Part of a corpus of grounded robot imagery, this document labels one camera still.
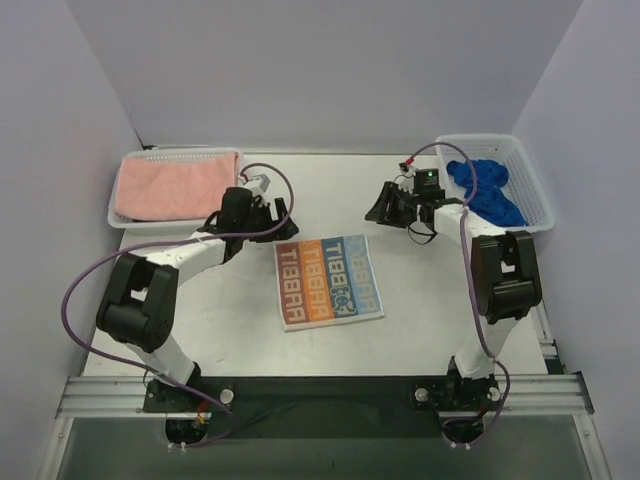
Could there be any white left plastic basket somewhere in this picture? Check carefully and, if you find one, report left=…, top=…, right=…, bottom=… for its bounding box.
left=107, top=146, right=243, bottom=231

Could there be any pink towel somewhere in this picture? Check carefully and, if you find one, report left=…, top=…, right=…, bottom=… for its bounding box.
left=114, top=151, right=239, bottom=222

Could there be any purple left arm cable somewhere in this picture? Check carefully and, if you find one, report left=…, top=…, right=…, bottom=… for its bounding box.
left=59, top=163, right=296, bottom=449

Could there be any white right plastic basket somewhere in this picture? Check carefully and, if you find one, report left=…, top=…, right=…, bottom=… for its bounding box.
left=436, top=133, right=555, bottom=233

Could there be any aluminium frame rail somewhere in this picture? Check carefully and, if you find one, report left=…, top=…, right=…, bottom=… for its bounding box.
left=49, top=234, right=611, bottom=480

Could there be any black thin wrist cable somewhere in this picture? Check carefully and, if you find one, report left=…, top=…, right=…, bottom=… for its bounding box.
left=407, top=222, right=441, bottom=246

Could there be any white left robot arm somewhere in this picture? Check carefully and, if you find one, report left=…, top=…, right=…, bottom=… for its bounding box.
left=96, top=185, right=299, bottom=398

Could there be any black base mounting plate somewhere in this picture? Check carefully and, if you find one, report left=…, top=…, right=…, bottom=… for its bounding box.
left=142, top=374, right=502, bottom=445

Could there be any blue towel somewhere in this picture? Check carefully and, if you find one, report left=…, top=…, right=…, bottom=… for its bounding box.
left=446, top=159, right=527, bottom=227

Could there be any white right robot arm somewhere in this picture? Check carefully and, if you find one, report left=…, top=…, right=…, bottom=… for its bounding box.
left=365, top=167, right=542, bottom=402

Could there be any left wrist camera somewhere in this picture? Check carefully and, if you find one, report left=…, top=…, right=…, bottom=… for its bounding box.
left=243, top=174, right=270, bottom=196

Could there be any white plastic basket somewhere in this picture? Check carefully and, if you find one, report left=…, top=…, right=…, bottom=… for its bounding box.
left=107, top=146, right=243, bottom=231
left=436, top=133, right=555, bottom=233

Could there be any orange patterned towel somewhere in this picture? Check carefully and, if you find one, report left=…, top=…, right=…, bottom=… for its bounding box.
left=275, top=234, right=385, bottom=332

